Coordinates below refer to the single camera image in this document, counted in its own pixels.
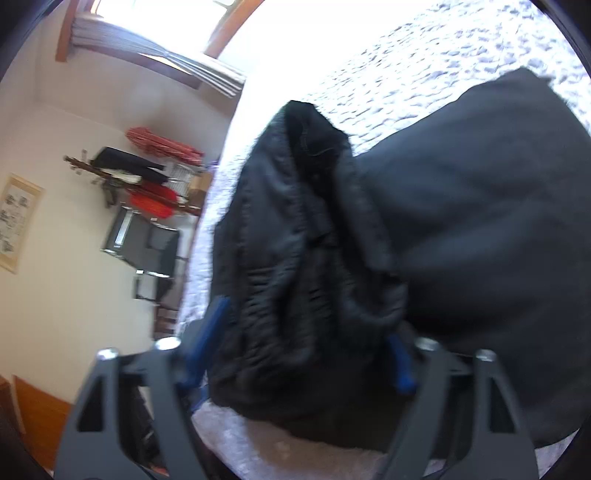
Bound black quilted jacket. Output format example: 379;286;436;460
206;67;591;455

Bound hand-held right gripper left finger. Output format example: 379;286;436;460
54;295;230;480

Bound white bed sheet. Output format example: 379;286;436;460
217;0;439;153

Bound framed wall picture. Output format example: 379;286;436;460
0;173;45;275

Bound white pleated curtain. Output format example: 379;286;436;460
69;14;246;99

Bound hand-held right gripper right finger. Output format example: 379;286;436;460
387;333;541;480

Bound white wire rack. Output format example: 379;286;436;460
164;161;204;199

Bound dark wooden stool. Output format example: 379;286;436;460
154;305;182;341

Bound wooden window frame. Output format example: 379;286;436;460
55;0;265;88

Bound black chrome chair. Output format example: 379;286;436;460
102;205;182;303

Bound wooden coat rack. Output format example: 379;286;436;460
64;154;204;217

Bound red orange garment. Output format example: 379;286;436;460
127;185;178;220

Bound red plaid shirt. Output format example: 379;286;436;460
126;127;205;167

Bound bed with patterned quilt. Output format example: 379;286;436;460
175;0;589;480

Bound hanging black garment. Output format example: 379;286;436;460
90;147;168;185

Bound large cardboard box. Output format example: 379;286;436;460
188;173;213;208

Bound wooden cabinet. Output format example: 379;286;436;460
0;374;75;472

